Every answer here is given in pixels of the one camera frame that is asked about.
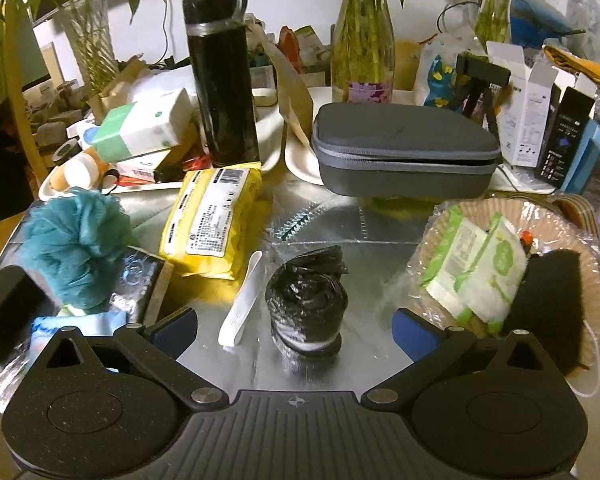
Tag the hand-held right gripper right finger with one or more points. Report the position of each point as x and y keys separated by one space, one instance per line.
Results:
x=416 y=332

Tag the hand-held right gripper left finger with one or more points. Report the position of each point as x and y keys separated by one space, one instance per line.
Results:
x=172 y=332

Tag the black garbage bag roll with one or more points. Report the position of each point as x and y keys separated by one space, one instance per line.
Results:
x=305 y=305

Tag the white plastic spoon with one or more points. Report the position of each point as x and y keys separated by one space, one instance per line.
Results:
x=240 y=305

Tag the green wet wipes packet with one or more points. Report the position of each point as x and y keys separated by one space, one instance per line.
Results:
x=500 y=260
x=450 y=255

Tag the yellow wipes packet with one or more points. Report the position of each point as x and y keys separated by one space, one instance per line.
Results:
x=215 y=240

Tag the black sponge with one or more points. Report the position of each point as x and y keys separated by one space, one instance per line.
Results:
x=545 y=310

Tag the teal bath loofah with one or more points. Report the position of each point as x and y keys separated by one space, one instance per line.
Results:
x=75 y=245

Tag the white tray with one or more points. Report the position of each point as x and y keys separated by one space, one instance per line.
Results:
x=145 y=187

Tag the orange white bottle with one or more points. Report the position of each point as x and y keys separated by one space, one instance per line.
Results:
x=80 y=170

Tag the grey zip case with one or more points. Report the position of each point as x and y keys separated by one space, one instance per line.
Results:
x=405 y=145

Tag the black tape roll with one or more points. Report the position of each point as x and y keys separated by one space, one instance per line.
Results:
x=67 y=151

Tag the green white tissue pack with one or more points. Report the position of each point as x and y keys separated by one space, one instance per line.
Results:
x=140 y=125

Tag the black carton box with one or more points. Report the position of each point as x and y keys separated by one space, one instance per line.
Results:
x=562 y=145

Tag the black thermos bottle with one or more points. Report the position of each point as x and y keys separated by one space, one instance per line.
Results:
x=225 y=100

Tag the white carton box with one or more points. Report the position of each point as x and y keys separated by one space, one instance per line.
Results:
x=525 y=120

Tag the blue yellow printed bag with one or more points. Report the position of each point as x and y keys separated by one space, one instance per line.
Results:
x=437 y=80

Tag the glass vase with bamboo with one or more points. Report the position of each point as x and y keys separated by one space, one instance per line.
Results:
x=495 y=15
x=362 y=60
x=95 y=50

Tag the wooden chair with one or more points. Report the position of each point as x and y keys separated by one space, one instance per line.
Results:
x=20 y=90

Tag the yellow cloth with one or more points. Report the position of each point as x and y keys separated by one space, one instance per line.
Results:
x=585 y=62

